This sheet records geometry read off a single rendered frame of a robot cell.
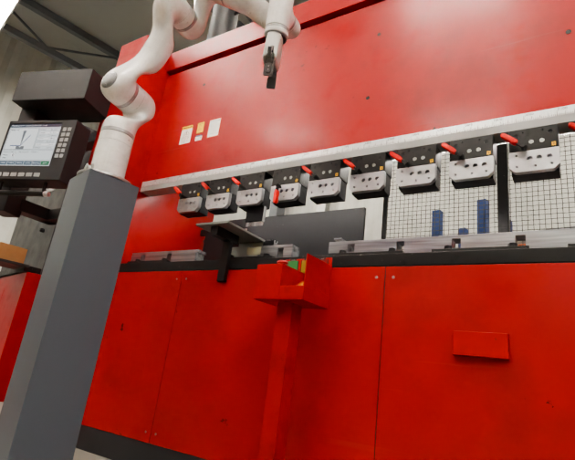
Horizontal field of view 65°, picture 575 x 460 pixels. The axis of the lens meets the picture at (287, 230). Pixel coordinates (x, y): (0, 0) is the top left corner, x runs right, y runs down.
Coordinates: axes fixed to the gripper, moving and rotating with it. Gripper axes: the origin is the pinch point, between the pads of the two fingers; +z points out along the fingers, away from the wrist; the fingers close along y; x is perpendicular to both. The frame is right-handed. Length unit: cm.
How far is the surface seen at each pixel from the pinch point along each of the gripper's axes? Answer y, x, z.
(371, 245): -31, 43, 48
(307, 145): -55, 12, 3
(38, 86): -93, -150, -28
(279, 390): -2, 18, 101
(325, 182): -45, 23, 22
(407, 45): -40, 50, -42
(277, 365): -4, 16, 94
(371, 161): -37, 41, 13
